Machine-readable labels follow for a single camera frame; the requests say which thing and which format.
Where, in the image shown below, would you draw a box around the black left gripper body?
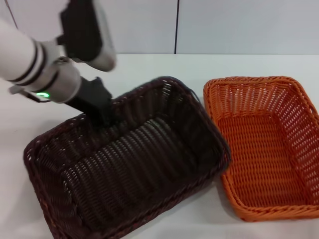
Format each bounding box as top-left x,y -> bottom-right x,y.
66,76 -> 113,128

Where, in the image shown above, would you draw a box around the dark brown wicker basket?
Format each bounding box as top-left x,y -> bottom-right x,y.
23,76 -> 232,239

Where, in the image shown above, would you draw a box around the orange wicker basket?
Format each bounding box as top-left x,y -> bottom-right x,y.
203,75 -> 319,223

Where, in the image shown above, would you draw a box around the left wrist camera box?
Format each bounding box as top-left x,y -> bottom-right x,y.
58,0 -> 117,72

